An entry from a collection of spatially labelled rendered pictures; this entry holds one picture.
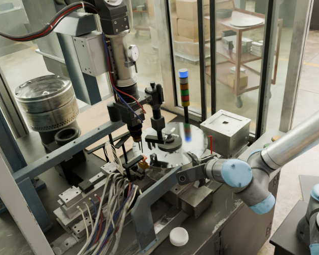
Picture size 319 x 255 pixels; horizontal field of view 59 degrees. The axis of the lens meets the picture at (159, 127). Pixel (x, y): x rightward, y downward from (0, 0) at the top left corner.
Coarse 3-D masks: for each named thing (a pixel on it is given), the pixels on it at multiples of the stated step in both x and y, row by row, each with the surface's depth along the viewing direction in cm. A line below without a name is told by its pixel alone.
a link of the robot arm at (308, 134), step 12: (312, 120) 77; (288, 132) 84; (300, 132) 79; (312, 132) 77; (276, 144) 85; (288, 144) 82; (300, 144) 80; (312, 144) 79; (252, 156) 94; (264, 156) 88; (276, 156) 85; (288, 156) 83; (252, 168) 89; (264, 168) 89; (276, 168) 88
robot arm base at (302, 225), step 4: (304, 216) 101; (300, 220) 104; (304, 220) 100; (300, 224) 102; (304, 224) 99; (308, 224) 96; (300, 228) 101; (304, 228) 100; (308, 228) 97; (296, 232) 104; (300, 232) 102; (304, 232) 98; (308, 232) 97; (300, 236) 100; (304, 236) 98; (308, 236) 97; (300, 240) 100; (304, 240) 98; (308, 240) 97; (304, 244) 99; (308, 244) 97; (308, 248) 98
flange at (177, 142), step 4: (164, 136) 127; (168, 140) 122; (172, 140) 122; (176, 140) 124; (180, 140) 123; (160, 144) 123; (164, 144) 122; (168, 144) 122; (172, 144) 121; (176, 144) 121; (180, 144) 122; (160, 148) 122; (164, 148) 120; (168, 148) 120; (172, 148) 120; (176, 148) 120
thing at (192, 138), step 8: (168, 128) 134; (176, 128) 133; (184, 128) 133; (192, 128) 132; (144, 136) 131; (184, 136) 127; (192, 136) 127; (200, 136) 126; (136, 144) 126; (144, 144) 126; (184, 144) 122; (192, 144) 122; (200, 144) 121; (136, 152) 121; (144, 152) 121; (152, 152) 120; (160, 152) 120; (168, 152) 119; (176, 152) 118; (200, 152) 117; (152, 160) 116; (160, 160) 115; (168, 160) 115; (176, 160) 114; (184, 160) 113
